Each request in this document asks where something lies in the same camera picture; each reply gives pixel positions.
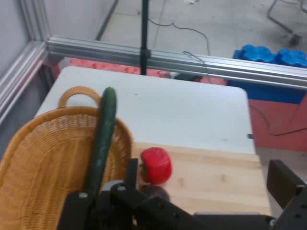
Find metal chair base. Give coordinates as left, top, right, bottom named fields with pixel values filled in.
left=267, top=0, right=307, bottom=46

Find red bell pepper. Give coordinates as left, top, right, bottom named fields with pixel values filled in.
left=140, top=147, right=173, bottom=185

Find thin black floor cable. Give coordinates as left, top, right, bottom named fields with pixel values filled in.
left=147, top=18, right=212, bottom=72

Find black cable over red mat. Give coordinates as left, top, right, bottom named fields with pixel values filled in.
left=248, top=105, right=307, bottom=137

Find long dark green cucumber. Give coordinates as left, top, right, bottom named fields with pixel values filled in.
left=86, top=86, right=118, bottom=194

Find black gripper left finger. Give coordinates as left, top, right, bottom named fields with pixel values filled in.
left=57, top=158, right=209, bottom=230

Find light wooden cutting board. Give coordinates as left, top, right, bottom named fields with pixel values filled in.
left=130, top=141, right=272, bottom=216

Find black tripod stand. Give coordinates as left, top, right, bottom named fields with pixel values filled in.
left=140, top=0, right=151, bottom=75

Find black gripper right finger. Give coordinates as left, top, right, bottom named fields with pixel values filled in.
left=266, top=159, right=307, bottom=230

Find woven wicker basket with handles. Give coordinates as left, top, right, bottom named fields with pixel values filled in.
left=0, top=86, right=134, bottom=230

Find aluminium profile frame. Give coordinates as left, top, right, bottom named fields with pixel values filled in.
left=0, top=0, right=307, bottom=125

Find red foam puzzle mats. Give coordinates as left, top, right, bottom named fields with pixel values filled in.
left=45, top=57, right=307, bottom=151

